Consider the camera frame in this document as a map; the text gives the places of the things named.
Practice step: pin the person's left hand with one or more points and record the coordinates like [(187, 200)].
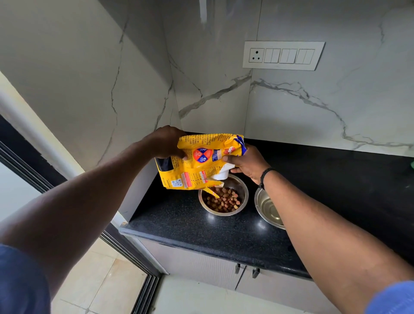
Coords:
[(165, 141)]

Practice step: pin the person's right hand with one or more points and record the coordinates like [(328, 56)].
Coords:
[(249, 163)]

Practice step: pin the person's right thumb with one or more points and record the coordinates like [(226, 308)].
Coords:
[(233, 158)]

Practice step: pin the yellow pet food bag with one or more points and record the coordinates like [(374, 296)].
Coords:
[(200, 161)]

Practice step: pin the person's left forearm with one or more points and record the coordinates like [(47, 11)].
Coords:
[(77, 207)]

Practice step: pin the person's right forearm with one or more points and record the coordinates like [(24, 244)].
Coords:
[(326, 239)]

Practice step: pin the black wristband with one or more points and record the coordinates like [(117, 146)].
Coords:
[(265, 177)]

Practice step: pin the pile of brown kibble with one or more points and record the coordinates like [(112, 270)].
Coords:
[(224, 201)]

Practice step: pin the steel bowl with kibble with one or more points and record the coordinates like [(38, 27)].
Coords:
[(226, 203)]

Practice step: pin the steel bowl with water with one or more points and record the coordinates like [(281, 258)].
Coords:
[(269, 208)]

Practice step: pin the grey cabinet door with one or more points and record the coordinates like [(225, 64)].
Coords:
[(284, 292), (194, 263)]

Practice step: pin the white wall switch panel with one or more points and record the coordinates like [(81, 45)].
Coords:
[(283, 55)]

